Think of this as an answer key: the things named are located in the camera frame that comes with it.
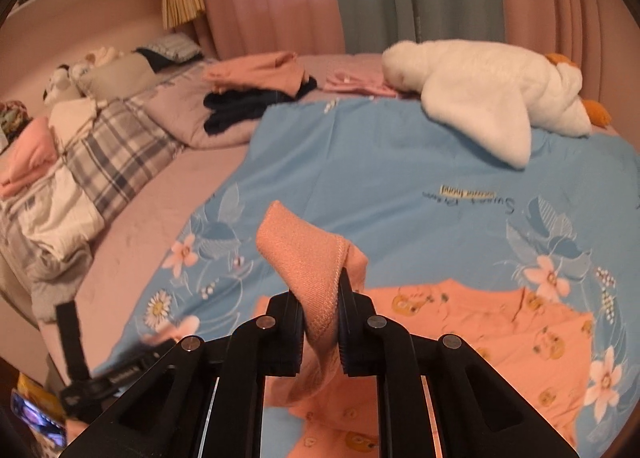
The dark striped pillow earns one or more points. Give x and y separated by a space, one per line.
170 50

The orange printed baby shirt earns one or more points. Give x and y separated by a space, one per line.
475 338

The white plush goose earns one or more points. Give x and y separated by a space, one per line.
475 88

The folded pink garment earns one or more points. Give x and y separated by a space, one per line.
355 83

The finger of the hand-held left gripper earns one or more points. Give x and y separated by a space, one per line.
135 367
72 338

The bed with pink sheet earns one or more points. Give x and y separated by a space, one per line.
155 203

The folded orange garment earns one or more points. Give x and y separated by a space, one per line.
255 72

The cream cloth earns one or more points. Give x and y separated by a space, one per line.
72 118

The folded pink cloth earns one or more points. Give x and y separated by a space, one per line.
27 158

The blue floral blanket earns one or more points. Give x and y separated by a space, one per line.
375 173

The yellow packet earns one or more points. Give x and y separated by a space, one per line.
32 385

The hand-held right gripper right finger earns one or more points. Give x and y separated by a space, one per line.
350 338

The dark navy garment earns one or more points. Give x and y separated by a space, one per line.
240 110

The beige pillow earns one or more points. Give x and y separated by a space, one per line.
117 75

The plaid pillow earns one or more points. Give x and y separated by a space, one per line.
120 158

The white crumpled cloth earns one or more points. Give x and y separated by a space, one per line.
60 218

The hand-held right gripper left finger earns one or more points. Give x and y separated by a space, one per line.
286 338

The floral patterned cloth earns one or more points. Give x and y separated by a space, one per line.
12 120

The small plush toy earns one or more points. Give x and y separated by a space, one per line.
80 70

